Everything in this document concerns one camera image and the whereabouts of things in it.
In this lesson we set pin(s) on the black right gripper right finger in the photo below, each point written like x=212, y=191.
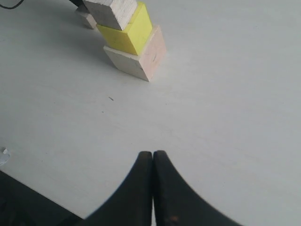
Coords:
x=176, y=203

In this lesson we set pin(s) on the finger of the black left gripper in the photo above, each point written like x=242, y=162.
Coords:
x=80, y=4

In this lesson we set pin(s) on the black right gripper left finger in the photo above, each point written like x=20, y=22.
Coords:
x=131, y=203

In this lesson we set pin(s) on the small wooden cube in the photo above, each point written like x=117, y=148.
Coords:
x=112, y=13
x=88, y=21

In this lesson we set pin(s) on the small wooden cube back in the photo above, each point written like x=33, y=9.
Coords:
x=112, y=13

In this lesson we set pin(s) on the yellow wooden cube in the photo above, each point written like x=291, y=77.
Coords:
x=133, y=38

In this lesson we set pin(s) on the large plain wooden cube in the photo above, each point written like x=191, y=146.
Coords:
x=144, y=65

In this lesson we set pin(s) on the white paper scrap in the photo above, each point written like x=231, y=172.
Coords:
x=4, y=156

